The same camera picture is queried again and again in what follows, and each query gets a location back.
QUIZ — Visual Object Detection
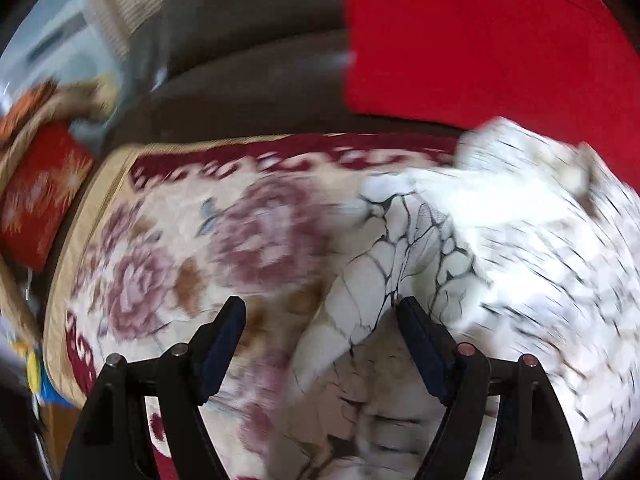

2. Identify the white black-patterned coat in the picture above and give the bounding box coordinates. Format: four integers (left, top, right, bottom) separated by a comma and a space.
266, 119, 639, 479

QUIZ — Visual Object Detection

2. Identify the blue yellow water bottle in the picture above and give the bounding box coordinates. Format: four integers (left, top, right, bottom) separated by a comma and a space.
9, 341, 73, 408

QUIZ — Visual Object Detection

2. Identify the beige padded jacket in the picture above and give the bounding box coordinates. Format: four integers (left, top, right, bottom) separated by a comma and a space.
1, 75, 119, 347

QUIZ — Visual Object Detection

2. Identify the floral red beige blanket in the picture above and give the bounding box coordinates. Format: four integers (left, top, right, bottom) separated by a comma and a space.
44, 132, 456, 479

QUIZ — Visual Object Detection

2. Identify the red gift box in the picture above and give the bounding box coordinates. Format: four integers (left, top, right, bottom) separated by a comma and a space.
1, 120, 93, 273

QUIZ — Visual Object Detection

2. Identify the orange black patterned cloth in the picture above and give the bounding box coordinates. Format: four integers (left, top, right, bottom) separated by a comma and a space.
0, 79, 58, 146

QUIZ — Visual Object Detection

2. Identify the red blanket on sofa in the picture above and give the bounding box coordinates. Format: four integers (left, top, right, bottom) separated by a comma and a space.
346, 0, 639, 185

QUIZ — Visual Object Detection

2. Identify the silver floral refrigerator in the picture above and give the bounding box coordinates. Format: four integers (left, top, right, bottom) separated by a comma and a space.
1, 0, 122, 113

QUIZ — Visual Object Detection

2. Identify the dark brown leather sofa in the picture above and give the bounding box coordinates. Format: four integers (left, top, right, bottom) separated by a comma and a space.
86, 0, 460, 155

